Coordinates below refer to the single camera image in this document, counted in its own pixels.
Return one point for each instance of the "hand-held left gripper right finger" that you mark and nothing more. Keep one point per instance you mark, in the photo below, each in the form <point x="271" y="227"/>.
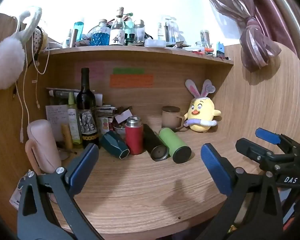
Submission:
<point x="215" y="170"/>

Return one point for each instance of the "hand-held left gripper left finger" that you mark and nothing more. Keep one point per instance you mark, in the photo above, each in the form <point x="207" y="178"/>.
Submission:
<point x="82" y="167"/>

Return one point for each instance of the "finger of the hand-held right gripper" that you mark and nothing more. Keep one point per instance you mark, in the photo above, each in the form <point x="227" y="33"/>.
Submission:
<point x="252" y="151"/>
<point x="267" y="135"/>

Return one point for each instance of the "teal faceted cup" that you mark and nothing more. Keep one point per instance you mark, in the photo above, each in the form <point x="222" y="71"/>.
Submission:
<point x="112" y="142"/>

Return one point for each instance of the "green cup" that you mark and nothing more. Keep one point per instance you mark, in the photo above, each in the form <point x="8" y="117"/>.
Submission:
<point x="172" y="142"/>

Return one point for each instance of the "yellow candle stick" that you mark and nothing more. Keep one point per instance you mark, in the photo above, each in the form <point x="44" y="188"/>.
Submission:
<point x="67" y="137"/>

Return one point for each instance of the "pink handheld device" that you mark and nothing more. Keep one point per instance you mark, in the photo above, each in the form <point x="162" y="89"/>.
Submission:
<point x="43" y="142"/>

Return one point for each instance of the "yellow-green spray bottle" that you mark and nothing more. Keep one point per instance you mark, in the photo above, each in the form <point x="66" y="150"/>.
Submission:
<point x="73" y="120"/>

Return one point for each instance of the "small white bowl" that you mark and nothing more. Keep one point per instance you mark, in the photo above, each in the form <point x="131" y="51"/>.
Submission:
<point x="118" y="130"/>

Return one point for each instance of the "white handwritten paper note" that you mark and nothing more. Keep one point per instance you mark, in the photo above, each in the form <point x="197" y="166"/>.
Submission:
<point x="56" y="120"/>

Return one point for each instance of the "yellow chick plush toy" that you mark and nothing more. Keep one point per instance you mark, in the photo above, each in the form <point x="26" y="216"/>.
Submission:
<point x="201" y="115"/>

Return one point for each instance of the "red thermos flask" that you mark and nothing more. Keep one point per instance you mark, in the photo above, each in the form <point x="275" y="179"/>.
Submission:
<point x="134" y="140"/>

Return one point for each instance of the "pile of small boxes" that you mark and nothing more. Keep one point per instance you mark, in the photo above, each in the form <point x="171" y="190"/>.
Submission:
<point x="110" y="115"/>

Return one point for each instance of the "dark wine bottle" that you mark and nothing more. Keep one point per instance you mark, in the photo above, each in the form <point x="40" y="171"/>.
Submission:
<point x="86" y="105"/>

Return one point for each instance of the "brown lidded mug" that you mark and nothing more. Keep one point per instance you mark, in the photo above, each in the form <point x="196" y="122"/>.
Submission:
<point x="170" y="120"/>

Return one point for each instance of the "black thermos flask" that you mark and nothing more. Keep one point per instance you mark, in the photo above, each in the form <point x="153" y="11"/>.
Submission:
<point x="152" y="140"/>

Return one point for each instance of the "white paper tag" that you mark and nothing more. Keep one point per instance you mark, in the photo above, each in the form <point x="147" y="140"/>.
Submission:
<point x="17" y="195"/>

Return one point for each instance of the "pink striped curtain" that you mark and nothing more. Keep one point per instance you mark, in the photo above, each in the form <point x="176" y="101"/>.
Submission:
<point x="257" y="47"/>

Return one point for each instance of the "pink sticky note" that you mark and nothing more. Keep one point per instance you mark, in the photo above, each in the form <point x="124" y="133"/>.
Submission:
<point x="90" y="70"/>

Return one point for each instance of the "small blue box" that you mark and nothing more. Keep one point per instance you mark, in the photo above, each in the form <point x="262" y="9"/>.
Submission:
<point x="220" y="48"/>

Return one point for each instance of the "orange sticky note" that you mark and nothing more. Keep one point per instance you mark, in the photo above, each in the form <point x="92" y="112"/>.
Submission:
<point x="131" y="81"/>

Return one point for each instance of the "green sticky note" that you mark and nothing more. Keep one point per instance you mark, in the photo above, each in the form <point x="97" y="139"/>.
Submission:
<point x="128" y="71"/>

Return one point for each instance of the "clear glass jar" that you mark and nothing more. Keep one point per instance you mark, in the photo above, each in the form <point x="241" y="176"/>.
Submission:
<point x="205" y="38"/>

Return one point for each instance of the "wooden shelf board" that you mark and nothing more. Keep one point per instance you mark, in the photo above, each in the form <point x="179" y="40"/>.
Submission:
<point x="140" y="52"/>

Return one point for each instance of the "white fluffy earmuffs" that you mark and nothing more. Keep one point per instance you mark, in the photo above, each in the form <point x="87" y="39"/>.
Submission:
<point x="6" y="62"/>

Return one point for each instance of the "blue bead glass bottle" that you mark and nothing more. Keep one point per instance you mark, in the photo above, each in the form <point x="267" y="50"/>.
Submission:
<point x="100" y="36"/>

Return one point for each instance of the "dotted brown headband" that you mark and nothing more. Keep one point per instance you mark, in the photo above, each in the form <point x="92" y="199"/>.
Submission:
<point x="37" y="42"/>

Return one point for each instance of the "light blue plastic bottle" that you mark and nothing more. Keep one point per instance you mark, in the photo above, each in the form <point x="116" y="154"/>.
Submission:
<point x="78" y="31"/>

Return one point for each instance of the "clear labelled glass bottle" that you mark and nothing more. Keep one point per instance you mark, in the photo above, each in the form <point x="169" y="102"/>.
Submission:
<point x="117" y="33"/>

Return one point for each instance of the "white flat box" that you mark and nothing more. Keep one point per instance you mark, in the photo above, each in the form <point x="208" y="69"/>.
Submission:
<point x="155" y="43"/>

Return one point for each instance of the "clear plastic pen pack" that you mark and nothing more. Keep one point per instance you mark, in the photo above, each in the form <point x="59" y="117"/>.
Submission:
<point x="168" y="30"/>

